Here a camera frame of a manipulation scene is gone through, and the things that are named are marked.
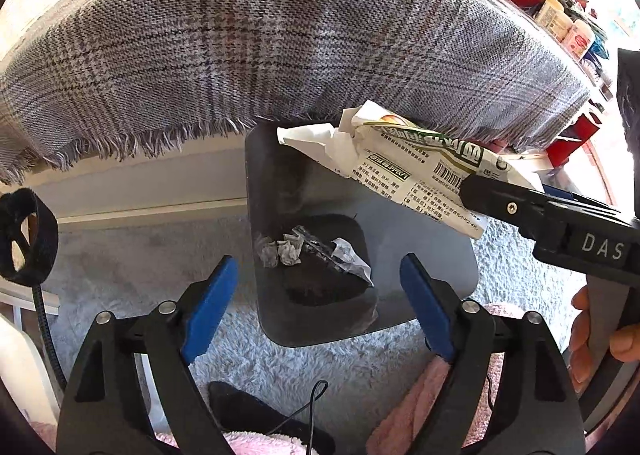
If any dark grey trash bin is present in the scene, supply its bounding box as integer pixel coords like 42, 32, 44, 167
245, 124, 480, 348

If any white printed snack wrapper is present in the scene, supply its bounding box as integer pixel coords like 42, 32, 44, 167
277, 101, 542, 239

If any crumpled paper trash in bin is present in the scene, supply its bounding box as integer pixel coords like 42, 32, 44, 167
254, 226, 374, 287

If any red storage box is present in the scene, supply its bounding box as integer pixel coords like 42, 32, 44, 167
546, 112, 602, 168

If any grey plaid table cloth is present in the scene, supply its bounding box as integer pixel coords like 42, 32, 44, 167
1, 0, 591, 183

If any pink fuzzy slipper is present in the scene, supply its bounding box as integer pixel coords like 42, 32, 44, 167
365, 302, 507, 455

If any pink labelled white bottle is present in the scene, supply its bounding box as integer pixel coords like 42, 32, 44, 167
561, 19, 594, 61

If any black velcro strap loop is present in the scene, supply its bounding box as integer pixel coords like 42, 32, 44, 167
0, 188, 68, 391

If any white lotion bottle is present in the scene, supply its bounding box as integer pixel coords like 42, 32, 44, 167
534, 0, 573, 42

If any person's right hand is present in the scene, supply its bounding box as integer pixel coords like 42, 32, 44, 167
568, 286, 640, 392

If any black thin cable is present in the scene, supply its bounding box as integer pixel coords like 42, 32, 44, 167
264, 379, 330, 455

